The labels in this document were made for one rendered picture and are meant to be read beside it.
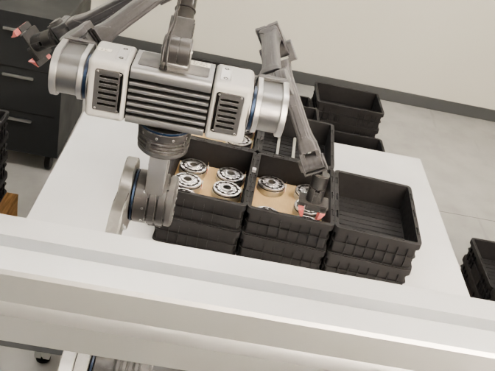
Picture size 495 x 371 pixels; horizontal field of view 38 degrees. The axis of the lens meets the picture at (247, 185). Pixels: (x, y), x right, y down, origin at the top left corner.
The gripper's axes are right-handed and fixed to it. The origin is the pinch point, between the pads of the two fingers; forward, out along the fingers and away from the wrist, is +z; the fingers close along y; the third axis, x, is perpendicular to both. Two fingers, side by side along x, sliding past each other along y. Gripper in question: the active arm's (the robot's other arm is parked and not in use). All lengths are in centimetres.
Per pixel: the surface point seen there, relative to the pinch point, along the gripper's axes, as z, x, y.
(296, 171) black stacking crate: -2.4, -29.9, 5.8
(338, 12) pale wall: 21, -343, -19
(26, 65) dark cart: 24, -125, 146
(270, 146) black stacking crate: 4, -57, 17
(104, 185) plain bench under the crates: 17, -20, 76
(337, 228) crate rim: -5.2, 8.4, -9.3
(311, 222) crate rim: -5.3, 8.6, -0.2
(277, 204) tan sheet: 4.0, -13.5, 10.8
